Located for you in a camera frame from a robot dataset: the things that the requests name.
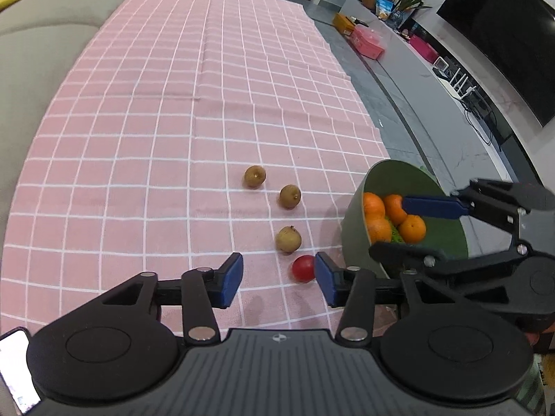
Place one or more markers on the brown longan middle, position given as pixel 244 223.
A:
pixel 290 196

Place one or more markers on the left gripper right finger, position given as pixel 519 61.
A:
pixel 356 291

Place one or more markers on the pink box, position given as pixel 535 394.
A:
pixel 366 42

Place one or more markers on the pale longan near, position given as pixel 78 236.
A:
pixel 288 240

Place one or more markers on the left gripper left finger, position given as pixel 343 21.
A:
pixel 198 292

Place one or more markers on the red cherry tomato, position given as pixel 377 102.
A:
pixel 302 268

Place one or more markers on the beige sofa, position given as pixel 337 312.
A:
pixel 40 41

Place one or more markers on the magenta box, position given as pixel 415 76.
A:
pixel 424 49

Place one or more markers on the brown longan far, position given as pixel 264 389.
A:
pixel 254 177

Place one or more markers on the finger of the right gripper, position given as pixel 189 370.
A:
pixel 395 257
pixel 442 207

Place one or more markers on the white smartphone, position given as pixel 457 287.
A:
pixel 15 372

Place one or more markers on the brown longan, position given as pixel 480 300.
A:
pixel 290 196
pixel 254 177

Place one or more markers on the black television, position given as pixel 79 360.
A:
pixel 517 36

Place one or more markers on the green bowl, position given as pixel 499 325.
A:
pixel 392 176

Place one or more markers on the orange box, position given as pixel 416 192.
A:
pixel 345 25

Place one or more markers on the pink checkered tablecloth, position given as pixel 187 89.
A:
pixel 138 164

